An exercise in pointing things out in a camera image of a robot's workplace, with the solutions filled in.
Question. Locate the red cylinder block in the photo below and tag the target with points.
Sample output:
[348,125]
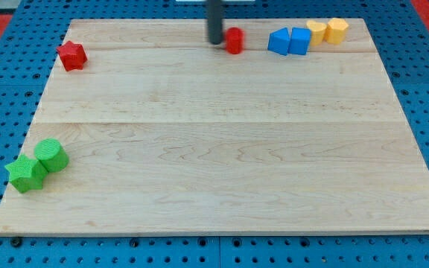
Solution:
[234,39]

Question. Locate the yellow heart block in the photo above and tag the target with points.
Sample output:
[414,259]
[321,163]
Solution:
[317,31]

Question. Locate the light wooden board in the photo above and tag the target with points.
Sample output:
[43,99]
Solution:
[169,136]

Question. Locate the blue cube block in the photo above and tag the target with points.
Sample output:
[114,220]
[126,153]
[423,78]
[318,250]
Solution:
[299,41]

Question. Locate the red star block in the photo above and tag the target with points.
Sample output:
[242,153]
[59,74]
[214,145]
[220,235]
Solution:
[72,56]

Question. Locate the blue triangular prism block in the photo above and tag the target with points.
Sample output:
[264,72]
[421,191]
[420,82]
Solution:
[279,41]

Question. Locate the green cylinder block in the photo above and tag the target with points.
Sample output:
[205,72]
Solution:
[51,154]

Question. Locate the yellow hexagon block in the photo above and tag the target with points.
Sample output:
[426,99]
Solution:
[336,30]

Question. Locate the green star block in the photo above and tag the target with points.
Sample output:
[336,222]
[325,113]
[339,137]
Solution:
[26,174]

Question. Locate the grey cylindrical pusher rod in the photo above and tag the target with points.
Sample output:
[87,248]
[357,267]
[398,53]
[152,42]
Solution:
[214,19]

